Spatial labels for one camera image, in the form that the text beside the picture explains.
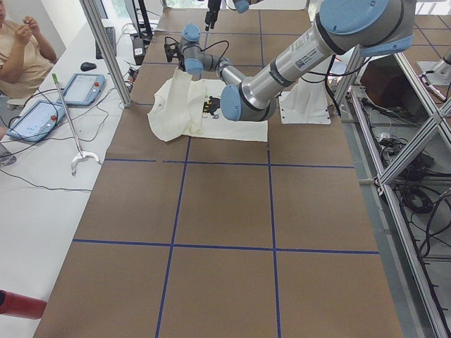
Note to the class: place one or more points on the far blue teach pendant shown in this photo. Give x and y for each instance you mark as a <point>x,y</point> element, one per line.
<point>83,89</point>

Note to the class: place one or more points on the black power adapter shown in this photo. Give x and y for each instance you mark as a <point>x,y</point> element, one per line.
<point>138,50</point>

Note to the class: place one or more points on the white reacher grabber stick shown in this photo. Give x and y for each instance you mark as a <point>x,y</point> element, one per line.
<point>81,155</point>

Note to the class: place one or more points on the aluminium frame post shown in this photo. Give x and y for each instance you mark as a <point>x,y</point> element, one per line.
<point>96,25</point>

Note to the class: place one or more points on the blue teach pendant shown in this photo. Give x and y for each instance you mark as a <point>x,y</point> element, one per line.
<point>83,89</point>
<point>37,122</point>

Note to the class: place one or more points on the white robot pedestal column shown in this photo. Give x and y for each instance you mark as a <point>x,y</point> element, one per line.
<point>307,101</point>

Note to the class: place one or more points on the seated person beige shirt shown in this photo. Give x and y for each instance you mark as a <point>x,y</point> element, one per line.
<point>26,56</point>

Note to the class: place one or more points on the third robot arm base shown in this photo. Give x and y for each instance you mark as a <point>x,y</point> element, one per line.
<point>439,68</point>

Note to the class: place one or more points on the aluminium side frame rack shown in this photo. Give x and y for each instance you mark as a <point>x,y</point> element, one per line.
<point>407,185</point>

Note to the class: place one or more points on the black computer mouse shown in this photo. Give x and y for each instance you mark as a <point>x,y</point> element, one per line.
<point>87,66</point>

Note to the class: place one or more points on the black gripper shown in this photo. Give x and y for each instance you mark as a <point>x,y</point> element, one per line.
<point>182,62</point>
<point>213,6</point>

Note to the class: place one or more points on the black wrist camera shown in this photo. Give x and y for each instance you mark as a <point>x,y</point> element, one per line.
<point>172,49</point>

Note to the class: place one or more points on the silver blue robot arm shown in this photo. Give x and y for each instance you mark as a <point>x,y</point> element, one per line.
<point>377,27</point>
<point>242,6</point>

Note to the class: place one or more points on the red cylinder bottle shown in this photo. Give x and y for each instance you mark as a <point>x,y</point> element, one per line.
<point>20,306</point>

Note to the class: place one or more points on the near blue teach pendant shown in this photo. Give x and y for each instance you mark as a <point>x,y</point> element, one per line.
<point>37,122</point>

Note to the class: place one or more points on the cream long-sleeve cat shirt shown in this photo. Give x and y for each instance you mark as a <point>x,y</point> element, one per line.
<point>193,108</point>

